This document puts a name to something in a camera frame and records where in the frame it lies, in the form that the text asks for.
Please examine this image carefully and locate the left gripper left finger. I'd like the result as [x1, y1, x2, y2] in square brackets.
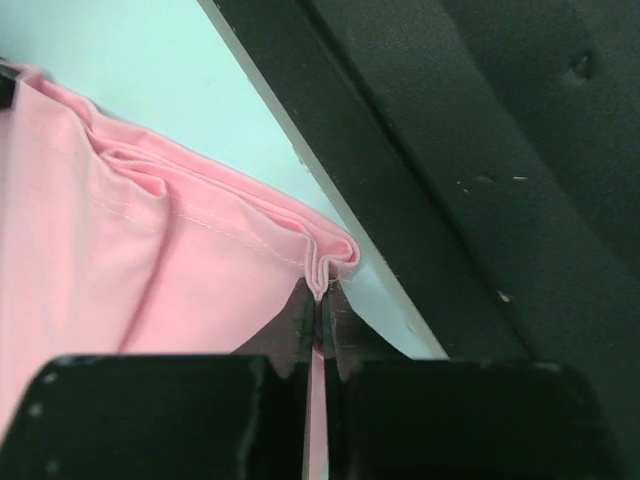
[1, 281, 316, 479]

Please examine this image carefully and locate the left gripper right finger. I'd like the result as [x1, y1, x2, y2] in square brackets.
[319, 285, 625, 479]

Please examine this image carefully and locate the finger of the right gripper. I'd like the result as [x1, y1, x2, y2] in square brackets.
[0, 60, 21, 110]

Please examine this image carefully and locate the pink t shirt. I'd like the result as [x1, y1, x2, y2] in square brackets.
[0, 62, 362, 480]

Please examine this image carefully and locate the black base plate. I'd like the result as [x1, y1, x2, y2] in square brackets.
[216, 1, 639, 471]

